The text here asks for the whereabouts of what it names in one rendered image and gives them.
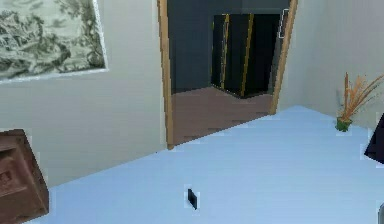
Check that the orange plant in green pot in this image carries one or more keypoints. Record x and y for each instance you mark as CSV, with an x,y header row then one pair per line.
x,y
353,100

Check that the small black flat object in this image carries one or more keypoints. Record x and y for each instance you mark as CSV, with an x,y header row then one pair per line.
x,y
192,198

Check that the black cupboard with yellow trim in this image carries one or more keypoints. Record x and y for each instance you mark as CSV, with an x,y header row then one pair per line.
x,y
243,53

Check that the wooden door frame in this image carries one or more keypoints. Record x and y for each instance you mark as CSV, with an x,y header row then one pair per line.
x,y
165,76

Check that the brown wooden chest of drawers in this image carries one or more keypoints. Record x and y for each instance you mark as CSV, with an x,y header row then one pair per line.
x,y
18,180

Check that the framed grey landscape picture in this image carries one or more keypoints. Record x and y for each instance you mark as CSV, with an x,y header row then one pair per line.
x,y
46,36

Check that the black furniture piece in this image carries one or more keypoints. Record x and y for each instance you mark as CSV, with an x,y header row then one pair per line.
x,y
376,143

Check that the white framed wall picture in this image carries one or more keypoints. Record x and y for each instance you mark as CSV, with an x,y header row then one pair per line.
x,y
284,23

